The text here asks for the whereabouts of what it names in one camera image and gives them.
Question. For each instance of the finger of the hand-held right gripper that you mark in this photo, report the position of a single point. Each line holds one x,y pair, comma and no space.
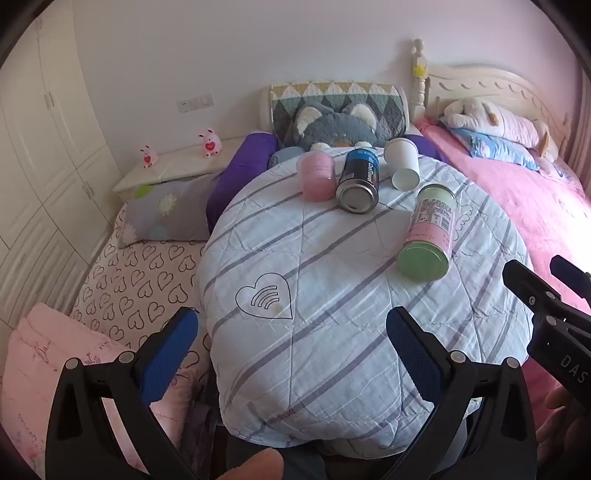
572,277
531,288

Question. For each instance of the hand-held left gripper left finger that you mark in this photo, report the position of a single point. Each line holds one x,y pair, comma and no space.
168,355

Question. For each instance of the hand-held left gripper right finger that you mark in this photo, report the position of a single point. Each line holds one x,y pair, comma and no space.
415,355

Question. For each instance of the white paper cup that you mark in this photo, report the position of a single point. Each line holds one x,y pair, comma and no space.
400,159

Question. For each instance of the pink plastic cup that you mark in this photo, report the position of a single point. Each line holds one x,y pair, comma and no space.
316,177

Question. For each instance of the person's right hand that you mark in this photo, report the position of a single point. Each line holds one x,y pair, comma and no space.
570,420

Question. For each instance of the person's left hand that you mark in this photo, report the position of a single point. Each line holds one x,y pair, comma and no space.
251,467

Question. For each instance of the heart print bedsheet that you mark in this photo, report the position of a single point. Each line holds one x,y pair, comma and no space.
138,281

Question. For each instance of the pink blanket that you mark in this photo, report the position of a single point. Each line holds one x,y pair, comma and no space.
508,198

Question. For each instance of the light blue striped quilt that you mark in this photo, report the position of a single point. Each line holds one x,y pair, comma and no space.
323,286

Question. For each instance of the pink folded quilt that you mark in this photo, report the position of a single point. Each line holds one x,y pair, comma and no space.
51,369

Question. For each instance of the green and pink can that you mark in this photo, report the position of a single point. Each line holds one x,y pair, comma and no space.
429,226

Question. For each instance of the pink curtain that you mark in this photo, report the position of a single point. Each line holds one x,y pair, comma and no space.
581,152

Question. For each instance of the grey flower pillow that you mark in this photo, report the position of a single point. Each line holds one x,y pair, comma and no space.
166,210

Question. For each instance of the blue cartoon pillow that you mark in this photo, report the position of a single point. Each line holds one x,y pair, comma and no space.
494,147

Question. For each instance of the white plush dog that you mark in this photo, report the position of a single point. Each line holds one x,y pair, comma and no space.
498,117

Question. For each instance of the blue and black can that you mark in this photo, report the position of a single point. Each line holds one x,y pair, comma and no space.
359,177

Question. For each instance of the white nightstand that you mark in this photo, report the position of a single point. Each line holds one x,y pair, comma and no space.
180,164

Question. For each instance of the purple pillow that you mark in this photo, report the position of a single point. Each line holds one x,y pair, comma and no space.
240,175

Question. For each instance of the cream bed headboard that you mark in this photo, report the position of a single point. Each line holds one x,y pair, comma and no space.
485,85

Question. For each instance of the grey cat plush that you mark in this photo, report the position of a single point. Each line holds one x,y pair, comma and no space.
330,129

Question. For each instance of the white wardrobe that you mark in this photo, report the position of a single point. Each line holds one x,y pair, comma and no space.
46,138

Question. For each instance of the diamond patterned cushion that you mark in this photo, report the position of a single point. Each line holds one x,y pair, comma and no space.
323,94

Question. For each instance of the white wall socket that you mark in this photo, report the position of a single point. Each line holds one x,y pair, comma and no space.
196,104

